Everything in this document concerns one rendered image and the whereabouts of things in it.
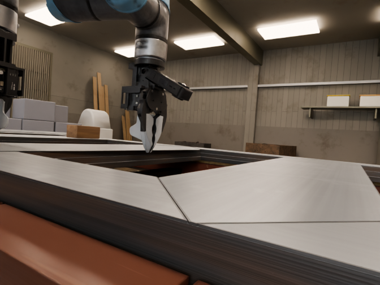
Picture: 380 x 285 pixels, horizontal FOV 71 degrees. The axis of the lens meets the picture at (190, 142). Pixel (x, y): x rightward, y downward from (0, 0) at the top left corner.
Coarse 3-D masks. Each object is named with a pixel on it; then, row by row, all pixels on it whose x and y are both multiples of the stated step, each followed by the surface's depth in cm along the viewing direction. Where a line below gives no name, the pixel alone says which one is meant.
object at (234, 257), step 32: (96, 160) 50; (128, 160) 58; (160, 160) 66; (192, 160) 80; (224, 160) 81; (256, 160) 76; (0, 192) 23; (32, 192) 20; (64, 192) 18; (64, 224) 18; (96, 224) 16; (128, 224) 15; (160, 224) 14; (192, 224) 13; (160, 256) 14; (192, 256) 13; (224, 256) 12; (256, 256) 11; (288, 256) 11
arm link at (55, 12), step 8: (48, 0) 53; (56, 0) 53; (64, 0) 52; (72, 0) 52; (80, 0) 52; (88, 0) 51; (48, 8) 54; (56, 8) 54; (64, 8) 53; (72, 8) 53; (80, 8) 53; (88, 8) 52; (56, 16) 56; (64, 16) 55; (72, 16) 55; (80, 16) 54; (88, 16) 54
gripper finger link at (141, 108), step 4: (140, 100) 58; (144, 100) 58; (140, 104) 58; (144, 104) 58; (140, 108) 58; (144, 108) 58; (148, 108) 59; (140, 112) 58; (144, 112) 58; (148, 112) 59; (140, 116) 58; (144, 116) 58; (140, 120) 58; (144, 120) 58; (140, 124) 59; (144, 124) 58; (140, 128) 59; (144, 128) 58
